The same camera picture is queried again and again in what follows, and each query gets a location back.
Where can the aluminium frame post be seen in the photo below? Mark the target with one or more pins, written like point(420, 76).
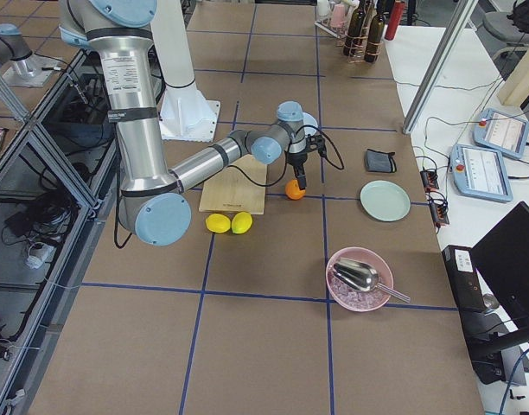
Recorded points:
point(451, 35)

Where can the dark wine bottle lower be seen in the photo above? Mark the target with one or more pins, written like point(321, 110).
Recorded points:
point(354, 29)

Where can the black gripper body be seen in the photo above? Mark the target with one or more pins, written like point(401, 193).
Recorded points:
point(296, 162)

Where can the bamboo cutting board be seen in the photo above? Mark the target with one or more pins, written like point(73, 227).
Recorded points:
point(231, 192)

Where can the teach pendant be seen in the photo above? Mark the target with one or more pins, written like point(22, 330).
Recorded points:
point(501, 131)
point(480, 173)

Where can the dark wine bottle upper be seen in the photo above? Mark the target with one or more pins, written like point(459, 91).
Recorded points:
point(375, 33)

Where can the copper wire bottle rack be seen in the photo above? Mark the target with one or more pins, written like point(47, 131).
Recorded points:
point(358, 56)

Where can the light green plate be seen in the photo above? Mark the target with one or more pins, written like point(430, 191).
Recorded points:
point(385, 201)

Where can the black computer box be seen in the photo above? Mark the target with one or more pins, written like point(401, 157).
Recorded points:
point(477, 309)

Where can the orange mandarin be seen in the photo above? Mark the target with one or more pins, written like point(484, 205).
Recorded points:
point(293, 191)

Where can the near teach pendant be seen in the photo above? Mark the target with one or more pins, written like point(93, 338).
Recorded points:
point(480, 173)

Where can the upper yellow lemon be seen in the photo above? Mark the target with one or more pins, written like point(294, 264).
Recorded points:
point(241, 222)

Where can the lower yellow lemon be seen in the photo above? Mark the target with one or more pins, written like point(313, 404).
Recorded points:
point(218, 223)

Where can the far power strip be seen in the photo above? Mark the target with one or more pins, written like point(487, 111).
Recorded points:
point(429, 179)

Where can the clear ice cubes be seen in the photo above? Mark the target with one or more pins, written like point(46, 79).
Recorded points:
point(354, 299)

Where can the red bottle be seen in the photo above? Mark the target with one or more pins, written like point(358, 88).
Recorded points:
point(395, 17)

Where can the grey folded cloth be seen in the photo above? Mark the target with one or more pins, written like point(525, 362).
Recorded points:
point(380, 161)

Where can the pink cup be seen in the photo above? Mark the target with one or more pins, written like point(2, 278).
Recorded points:
point(337, 18)

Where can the metal scoop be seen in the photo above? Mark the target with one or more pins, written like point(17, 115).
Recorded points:
point(362, 277)

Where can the black monitor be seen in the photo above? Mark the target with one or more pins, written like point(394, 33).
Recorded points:
point(502, 259)

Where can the power strip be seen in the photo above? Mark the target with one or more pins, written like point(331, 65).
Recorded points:
point(429, 179)
point(439, 208)

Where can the near power strip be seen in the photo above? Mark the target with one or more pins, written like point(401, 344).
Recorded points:
point(439, 208)

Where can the light blue plate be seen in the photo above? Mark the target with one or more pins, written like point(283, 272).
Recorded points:
point(309, 124)

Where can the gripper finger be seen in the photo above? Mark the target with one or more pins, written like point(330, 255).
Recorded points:
point(298, 181)
point(303, 179)

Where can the far teach pendant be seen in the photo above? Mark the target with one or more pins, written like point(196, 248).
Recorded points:
point(501, 131)

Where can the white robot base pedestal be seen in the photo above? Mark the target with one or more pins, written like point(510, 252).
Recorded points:
point(185, 113)

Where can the pink bowl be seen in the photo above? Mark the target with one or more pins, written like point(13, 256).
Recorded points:
point(366, 256)

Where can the dark wine bottle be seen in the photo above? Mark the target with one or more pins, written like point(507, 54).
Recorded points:
point(375, 33)
point(354, 29)

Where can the yellow lemon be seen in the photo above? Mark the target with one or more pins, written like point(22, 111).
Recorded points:
point(218, 223)
point(241, 222)

